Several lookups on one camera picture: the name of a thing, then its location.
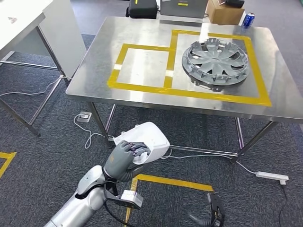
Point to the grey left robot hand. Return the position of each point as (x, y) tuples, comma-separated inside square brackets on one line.
[(117, 161)]

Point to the white plastic mirror cover part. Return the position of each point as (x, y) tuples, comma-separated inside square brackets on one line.
[(151, 137)]

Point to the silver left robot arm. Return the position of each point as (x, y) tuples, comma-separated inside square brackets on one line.
[(90, 185)]

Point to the stainless steel workbench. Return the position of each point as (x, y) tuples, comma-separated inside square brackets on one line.
[(106, 62)]

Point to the floor socket box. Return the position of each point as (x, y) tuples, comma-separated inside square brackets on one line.
[(84, 116)]

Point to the black hard case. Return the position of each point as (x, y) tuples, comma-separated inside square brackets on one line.
[(142, 9)]

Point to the grey plastic wheel cover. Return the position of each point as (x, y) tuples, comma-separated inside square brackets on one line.
[(215, 61)]

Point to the grey equipment case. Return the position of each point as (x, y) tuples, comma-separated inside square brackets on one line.
[(184, 9)]

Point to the white desk with metal legs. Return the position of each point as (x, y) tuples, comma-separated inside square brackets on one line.
[(23, 18)]

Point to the cardboard box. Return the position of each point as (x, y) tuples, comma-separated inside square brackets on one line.
[(222, 15)]

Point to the long white power strip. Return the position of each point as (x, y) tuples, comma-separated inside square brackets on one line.
[(270, 176)]

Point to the black device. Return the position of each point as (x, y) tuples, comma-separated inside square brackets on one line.
[(234, 3)]

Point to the blue drink can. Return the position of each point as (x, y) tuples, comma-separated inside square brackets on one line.
[(248, 20)]

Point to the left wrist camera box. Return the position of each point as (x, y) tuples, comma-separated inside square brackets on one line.
[(131, 197)]

